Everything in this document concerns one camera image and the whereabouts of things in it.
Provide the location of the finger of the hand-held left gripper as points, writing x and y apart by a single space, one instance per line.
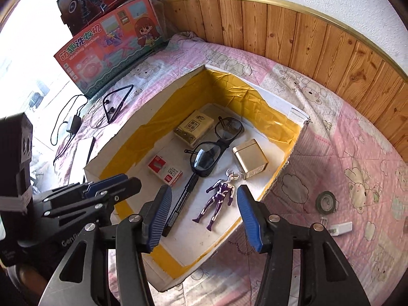
105 183
121 194

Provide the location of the black neckband earphones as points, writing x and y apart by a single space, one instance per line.
120 105

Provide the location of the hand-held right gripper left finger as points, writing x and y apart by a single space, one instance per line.
157 220

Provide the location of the black frame glasses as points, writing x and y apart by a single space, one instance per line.
204 159

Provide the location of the pink printed blanket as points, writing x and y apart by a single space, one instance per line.
334 134

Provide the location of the black pen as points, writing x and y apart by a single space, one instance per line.
181 204

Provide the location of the gold metal tin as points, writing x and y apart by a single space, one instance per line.
250 159

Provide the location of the white cardboard box yellow tape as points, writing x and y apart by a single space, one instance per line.
242 98

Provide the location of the washing machine toy box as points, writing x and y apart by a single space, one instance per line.
105 51

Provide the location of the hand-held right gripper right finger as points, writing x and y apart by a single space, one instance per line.
251 220

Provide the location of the white charger plug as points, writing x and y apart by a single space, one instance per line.
342 228

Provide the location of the green tape roll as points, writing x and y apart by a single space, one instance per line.
318 207

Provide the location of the white flat tablet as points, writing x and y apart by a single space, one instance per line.
83 156

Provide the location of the beige tissue pack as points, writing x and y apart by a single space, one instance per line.
194 127

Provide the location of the red white staples box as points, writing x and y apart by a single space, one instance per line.
165 170

